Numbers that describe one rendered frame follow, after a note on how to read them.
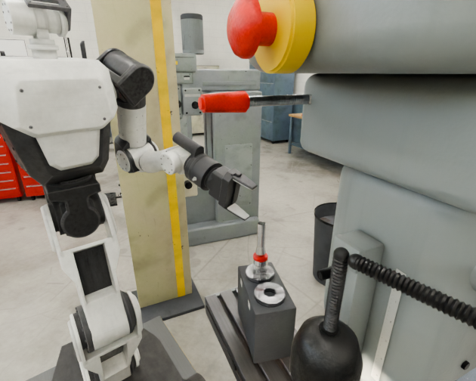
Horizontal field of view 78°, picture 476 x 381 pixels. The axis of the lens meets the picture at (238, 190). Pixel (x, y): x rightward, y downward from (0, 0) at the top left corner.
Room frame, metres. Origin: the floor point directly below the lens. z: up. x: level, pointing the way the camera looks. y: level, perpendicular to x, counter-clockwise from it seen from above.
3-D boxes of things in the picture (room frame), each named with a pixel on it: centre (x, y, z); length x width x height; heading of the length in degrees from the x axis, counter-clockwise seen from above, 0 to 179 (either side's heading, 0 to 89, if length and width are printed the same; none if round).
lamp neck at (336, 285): (0.22, -0.09, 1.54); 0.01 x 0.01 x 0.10
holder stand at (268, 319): (0.73, -0.08, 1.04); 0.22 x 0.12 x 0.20; 12
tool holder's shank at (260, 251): (0.77, -0.07, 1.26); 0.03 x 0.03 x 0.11
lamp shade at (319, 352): (0.22, -0.09, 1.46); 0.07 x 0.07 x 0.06
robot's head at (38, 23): (0.76, 0.46, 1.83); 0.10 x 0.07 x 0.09; 136
